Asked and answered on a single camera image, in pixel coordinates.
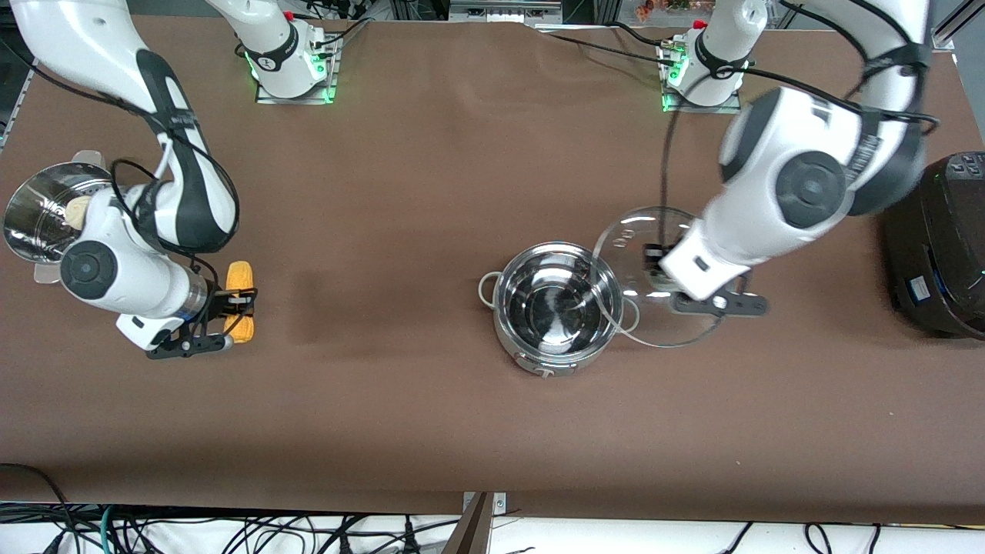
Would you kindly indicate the glass pot lid with knob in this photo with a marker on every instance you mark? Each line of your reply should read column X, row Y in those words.
column 677, row 327

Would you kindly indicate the aluminium frame profile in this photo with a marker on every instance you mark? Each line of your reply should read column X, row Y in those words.
column 950, row 35

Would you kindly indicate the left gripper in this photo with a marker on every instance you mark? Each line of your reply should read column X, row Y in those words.
column 653, row 255

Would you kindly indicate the white steamed bun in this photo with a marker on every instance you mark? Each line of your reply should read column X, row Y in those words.
column 79, row 211

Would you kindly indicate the black rice cooker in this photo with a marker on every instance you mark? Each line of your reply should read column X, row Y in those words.
column 939, row 246

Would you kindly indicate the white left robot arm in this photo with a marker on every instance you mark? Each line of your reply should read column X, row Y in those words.
column 808, row 177

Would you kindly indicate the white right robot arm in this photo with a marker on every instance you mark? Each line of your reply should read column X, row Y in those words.
column 115, row 269

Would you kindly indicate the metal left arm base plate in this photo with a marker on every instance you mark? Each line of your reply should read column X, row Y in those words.
column 677, row 106

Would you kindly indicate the grey box behind table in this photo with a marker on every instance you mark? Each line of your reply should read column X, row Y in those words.
column 504, row 9

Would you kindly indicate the yellow corn cob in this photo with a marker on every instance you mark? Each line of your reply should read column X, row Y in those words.
column 240, row 275

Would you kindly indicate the steel steamer pot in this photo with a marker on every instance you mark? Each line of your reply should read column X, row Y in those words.
column 38, row 208

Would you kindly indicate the dark camera mount pole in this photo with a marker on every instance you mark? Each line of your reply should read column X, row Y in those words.
column 469, row 535

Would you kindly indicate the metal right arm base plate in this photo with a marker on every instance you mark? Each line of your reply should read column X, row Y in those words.
column 329, row 86

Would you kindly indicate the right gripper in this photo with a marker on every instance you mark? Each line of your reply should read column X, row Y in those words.
column 216, row 305

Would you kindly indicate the small metal table edge bracket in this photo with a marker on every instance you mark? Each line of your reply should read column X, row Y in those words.
column 499, row 504

